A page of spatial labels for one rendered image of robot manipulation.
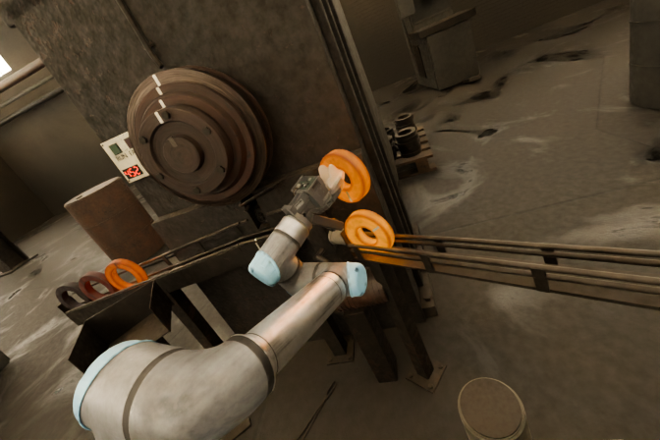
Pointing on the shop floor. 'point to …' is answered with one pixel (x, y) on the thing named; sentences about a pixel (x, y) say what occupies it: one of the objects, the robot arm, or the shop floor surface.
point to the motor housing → (370, 329)
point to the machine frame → (412, 283)
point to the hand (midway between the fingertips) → (341, 170)
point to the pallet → (410, 145)
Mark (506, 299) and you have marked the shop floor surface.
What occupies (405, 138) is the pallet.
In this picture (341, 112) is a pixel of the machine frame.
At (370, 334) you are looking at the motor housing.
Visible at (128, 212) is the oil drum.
